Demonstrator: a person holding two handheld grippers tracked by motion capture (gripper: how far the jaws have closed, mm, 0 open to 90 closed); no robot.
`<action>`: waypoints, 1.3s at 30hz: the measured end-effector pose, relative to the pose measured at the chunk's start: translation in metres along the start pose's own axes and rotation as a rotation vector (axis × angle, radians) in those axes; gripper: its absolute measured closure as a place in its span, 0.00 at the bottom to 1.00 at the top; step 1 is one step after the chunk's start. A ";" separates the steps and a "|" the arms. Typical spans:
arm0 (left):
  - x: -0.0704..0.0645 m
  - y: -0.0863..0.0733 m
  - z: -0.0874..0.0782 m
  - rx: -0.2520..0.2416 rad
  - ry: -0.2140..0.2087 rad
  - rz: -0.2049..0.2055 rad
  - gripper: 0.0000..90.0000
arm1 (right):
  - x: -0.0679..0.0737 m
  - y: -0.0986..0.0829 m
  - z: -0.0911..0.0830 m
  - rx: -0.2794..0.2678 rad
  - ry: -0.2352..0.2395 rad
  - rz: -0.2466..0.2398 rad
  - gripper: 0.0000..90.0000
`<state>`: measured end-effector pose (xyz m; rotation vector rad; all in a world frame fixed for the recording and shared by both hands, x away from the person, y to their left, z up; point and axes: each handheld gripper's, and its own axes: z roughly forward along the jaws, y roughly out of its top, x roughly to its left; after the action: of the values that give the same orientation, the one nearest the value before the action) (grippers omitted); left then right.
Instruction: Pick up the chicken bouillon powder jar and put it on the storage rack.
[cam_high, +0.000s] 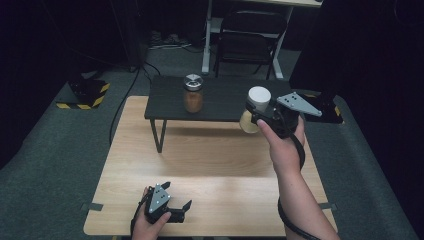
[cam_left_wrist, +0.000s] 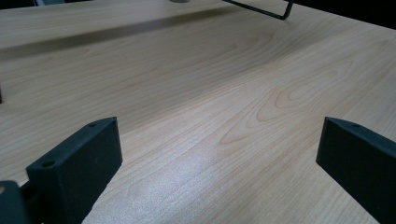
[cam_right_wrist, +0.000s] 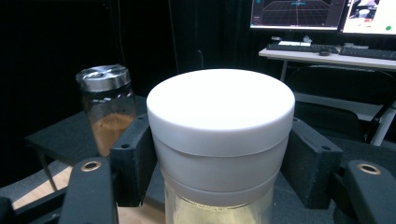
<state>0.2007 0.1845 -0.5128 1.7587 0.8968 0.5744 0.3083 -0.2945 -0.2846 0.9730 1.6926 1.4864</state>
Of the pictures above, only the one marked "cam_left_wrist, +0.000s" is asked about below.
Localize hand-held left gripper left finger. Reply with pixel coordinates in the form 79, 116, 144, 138
25, 117, 123, 224

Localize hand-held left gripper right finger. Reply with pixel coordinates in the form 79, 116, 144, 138
315, 117, 396, 224

